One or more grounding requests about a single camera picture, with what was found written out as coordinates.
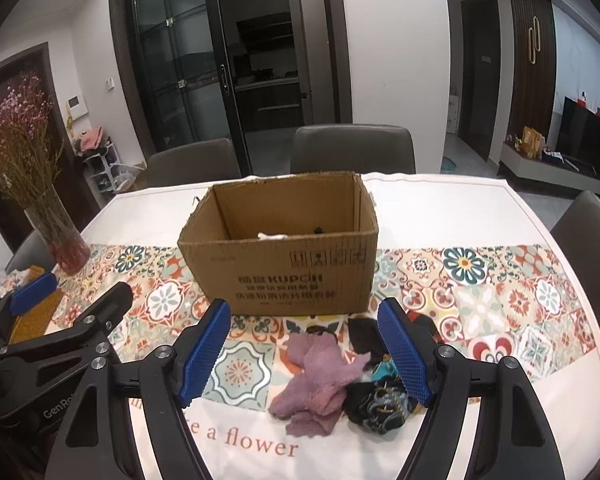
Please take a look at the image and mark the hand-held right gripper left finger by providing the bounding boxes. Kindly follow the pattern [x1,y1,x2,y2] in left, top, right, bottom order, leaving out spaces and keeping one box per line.
[45,299,232,480]

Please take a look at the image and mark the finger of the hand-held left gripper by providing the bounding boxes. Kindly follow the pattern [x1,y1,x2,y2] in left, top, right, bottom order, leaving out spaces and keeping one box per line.
[0,272,60,333]
[55,281,134,347]

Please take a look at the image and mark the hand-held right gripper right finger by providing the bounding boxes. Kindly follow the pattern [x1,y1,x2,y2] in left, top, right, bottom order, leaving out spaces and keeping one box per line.
[377,297,566,480]

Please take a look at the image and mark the dark teal patterned scarf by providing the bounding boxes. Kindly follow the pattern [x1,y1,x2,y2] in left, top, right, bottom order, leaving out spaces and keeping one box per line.
[342,360,431,436]

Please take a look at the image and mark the purple cloth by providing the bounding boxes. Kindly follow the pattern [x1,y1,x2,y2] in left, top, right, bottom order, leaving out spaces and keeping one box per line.
[268,332,372,438]

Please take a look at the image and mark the brown cardboard box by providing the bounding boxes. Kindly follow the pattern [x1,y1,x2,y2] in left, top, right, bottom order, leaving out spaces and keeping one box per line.
[177,171,380,317]

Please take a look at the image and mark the floral tissue pack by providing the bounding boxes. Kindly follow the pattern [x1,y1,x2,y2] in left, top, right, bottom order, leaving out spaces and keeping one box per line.
[0,266,47,301]

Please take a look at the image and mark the woven tissue box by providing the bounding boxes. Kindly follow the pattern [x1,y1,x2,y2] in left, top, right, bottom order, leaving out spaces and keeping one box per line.
[9,287,66,346]

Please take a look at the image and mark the grey dining chair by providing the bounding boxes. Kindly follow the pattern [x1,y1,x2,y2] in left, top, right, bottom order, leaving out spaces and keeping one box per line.
[550,191,600,286]
[290,125,416,176]
[145,138,243,191]
[4,230,56,276]

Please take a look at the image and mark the black cloth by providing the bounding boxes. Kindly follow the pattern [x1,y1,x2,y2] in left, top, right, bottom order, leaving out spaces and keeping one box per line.
[347,316,387,362]

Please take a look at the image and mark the glass vase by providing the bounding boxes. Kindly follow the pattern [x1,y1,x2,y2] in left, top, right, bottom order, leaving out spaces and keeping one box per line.
[24,185,92,276]

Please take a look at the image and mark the white shoe rack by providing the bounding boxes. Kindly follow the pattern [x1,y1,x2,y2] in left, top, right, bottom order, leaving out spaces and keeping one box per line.
[82,142,126,196]

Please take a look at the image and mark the tile-print tablecloth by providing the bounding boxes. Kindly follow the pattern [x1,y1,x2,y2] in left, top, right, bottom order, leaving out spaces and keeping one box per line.
[0,172,600,480]

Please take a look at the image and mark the dried pink flowers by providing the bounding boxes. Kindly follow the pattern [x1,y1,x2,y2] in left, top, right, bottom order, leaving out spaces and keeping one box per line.
[0,74,68,241]

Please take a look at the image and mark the pink cloth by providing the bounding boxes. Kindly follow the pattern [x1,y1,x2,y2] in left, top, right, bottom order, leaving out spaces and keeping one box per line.
[79,127,106,153]

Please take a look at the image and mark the grey television cabinet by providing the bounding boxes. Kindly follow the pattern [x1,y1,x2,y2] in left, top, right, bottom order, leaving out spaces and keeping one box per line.
[497,141,600,196]

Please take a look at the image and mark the yellow paper bag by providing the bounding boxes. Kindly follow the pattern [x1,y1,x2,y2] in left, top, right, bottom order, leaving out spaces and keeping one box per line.
[520,126,543,158]

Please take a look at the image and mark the glass sliding door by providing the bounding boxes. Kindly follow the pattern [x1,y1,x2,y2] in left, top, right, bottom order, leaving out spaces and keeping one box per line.
[130,0,236,161]

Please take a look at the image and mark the dark wooden door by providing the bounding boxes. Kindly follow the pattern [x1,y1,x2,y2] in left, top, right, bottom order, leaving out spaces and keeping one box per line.
[505,0,556,141]

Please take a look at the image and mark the black television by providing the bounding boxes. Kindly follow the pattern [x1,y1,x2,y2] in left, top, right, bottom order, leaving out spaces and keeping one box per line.
[560,96,600,176]

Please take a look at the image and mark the gold door handle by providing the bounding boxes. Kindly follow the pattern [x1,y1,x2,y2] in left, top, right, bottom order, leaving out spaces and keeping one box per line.
[526,17,541,66]

